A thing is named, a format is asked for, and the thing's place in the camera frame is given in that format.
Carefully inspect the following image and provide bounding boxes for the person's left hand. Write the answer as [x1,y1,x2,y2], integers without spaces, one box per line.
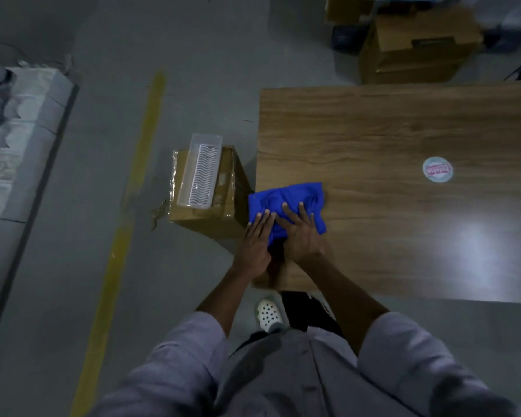
[232,208,278,279]

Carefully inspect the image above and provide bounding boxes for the person's right hand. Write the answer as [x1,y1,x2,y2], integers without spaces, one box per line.
[277,202,331,268]

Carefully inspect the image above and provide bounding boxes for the blue cloth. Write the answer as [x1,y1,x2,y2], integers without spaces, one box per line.
[247,182,329,250]

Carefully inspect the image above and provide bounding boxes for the round white foil lid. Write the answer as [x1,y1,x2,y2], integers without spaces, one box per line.
[421,156,454,184]

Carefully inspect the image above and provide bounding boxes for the person's left forearm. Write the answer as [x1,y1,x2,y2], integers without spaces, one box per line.
[195,269,255,338]

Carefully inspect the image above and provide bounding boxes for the person's right forearm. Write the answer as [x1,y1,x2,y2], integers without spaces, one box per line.
[308,254,391,357]

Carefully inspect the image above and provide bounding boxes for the taped brown cardboard box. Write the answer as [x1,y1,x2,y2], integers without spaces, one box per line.
[168,145,255,240]

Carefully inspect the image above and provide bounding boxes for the white perforated shoe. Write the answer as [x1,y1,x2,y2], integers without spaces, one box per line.
[255,298,287,334]

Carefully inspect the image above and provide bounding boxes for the black trousers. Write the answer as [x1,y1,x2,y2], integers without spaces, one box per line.
[232,290,344,350]

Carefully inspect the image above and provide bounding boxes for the clear plastic box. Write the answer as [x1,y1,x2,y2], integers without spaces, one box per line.
[175,133,225,209]

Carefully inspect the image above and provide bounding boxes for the golden foil scrap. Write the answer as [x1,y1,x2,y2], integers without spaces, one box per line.
[149,198,170,231]

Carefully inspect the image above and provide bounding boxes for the wooden table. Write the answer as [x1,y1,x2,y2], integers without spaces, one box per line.
[251,81,521,305]

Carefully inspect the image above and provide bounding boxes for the light denim shirt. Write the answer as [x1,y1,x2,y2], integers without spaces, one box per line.
[86,311,521,417]

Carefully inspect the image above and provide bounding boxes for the dark blue small box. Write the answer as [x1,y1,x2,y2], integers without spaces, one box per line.
[331,25,368,55]

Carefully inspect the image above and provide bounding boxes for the small brown cardboard box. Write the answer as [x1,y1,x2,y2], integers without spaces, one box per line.
[324,0,376,25]

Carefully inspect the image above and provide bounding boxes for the white wrapped package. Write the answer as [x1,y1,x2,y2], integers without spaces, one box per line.
[473,0,521,31]

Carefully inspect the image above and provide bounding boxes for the brown cardboard box with handle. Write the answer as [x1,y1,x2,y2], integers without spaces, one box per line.
[358,6,485,86]

